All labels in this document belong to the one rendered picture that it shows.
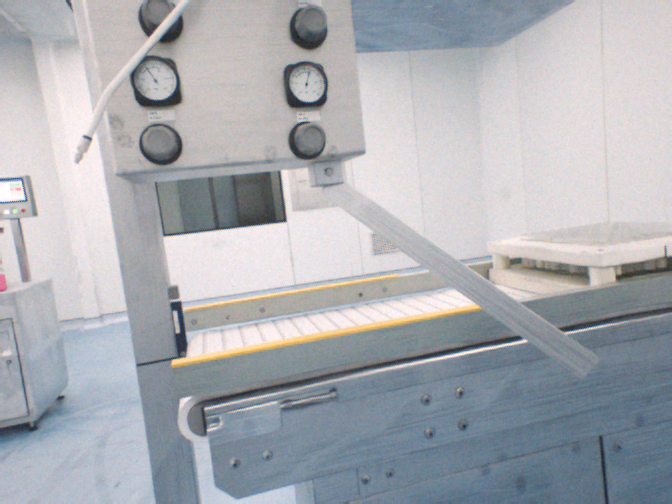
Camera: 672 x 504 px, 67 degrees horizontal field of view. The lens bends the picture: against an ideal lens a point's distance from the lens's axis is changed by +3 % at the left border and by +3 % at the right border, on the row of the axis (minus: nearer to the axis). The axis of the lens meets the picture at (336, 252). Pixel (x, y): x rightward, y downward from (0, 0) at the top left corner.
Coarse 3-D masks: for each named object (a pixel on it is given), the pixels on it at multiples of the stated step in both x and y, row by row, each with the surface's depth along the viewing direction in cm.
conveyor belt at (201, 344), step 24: (504, 288) 79; (336, 312) 75; (360, 312) 73; (384, 312) 72; (408, 312) 70; (624, 312) 61; (216, 336) 69; (240, 336) 68; (264, 336) 66; (288, 336) 65; (504, 336) 57; (384, 360) 53; (264, 384) 50; (192, 432) 48
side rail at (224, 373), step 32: (576, 288) 58; (608, 288) 58; (640, 288) 59; (448, 320) 53; (480, 320) 54; (256, 352) 48; (288, 352) 48; (320, 352) 49; (352, 352) 50; (384, 352) 51; (192, 384) 46; (224, 384) 47
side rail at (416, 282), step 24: (480, 264) 84; (336, 288) 77; (360, 288) 78; (384, 288) 79; (408, 288) 81; (432, 288) 82; (192, 312) 72; (216, 312) 73; (240, 312) 74; (264, 312) 75; (288, 312) 76
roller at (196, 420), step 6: (198, 402) 48; (204, 402) 48; (192, 408) 48; (198, 408) 48; (192, 414) 47; (198, 414) 48; (204, 414) 48; (192, 420) 48; (198, 420) 48; (204, 420) 48; (192, 426) 48; (198, 426) 48; (204, 426) 48; (198, 432) 48; (204, 432) 48
